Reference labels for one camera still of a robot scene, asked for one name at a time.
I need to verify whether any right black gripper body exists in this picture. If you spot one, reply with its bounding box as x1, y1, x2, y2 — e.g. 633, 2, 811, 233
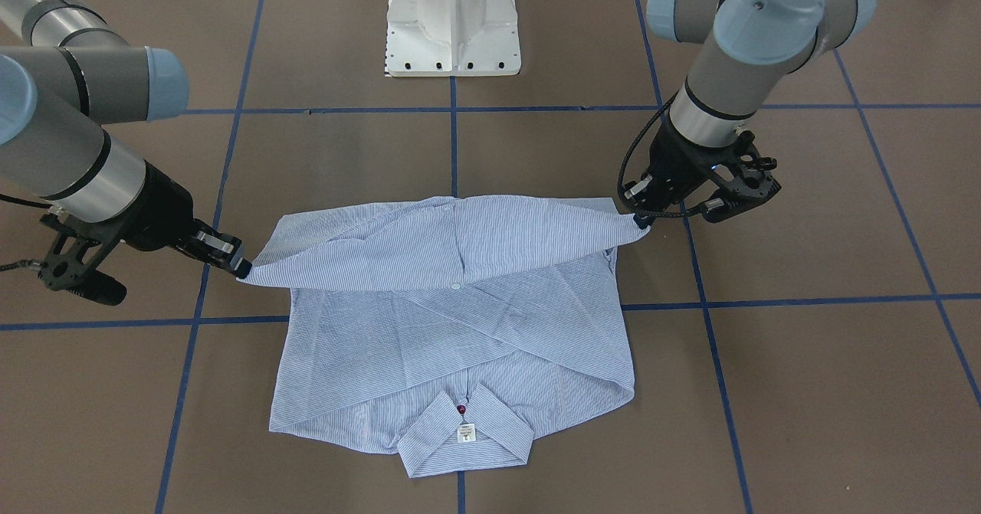
126, 164, 196, 256

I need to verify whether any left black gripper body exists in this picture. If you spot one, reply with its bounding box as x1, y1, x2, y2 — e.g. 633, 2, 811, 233
642, 116, 729, 211

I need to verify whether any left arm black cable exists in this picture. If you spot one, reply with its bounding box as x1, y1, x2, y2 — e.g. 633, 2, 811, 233
617, 93, 710, 220

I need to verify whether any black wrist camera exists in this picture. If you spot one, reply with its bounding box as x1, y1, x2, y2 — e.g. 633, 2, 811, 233
38, 213, 127, 306
702, 129, 782, 224

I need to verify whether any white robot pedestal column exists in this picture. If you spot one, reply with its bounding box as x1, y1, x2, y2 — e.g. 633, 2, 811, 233
385, 0, 523, 77

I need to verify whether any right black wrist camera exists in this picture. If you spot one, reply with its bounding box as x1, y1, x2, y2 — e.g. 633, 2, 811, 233
38, 213, 127, 306

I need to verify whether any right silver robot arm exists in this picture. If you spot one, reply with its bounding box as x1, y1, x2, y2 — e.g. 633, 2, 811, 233
1, 0, 251, 290

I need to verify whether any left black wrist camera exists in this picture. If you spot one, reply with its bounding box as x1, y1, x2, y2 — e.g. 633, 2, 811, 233
702, 129, 782, 224

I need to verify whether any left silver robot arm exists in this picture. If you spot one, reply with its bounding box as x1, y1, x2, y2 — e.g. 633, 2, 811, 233
617, 0, 878, 228

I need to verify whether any light blue striped shirt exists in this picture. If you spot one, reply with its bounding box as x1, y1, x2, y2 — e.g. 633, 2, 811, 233
245, 195, 647, 478

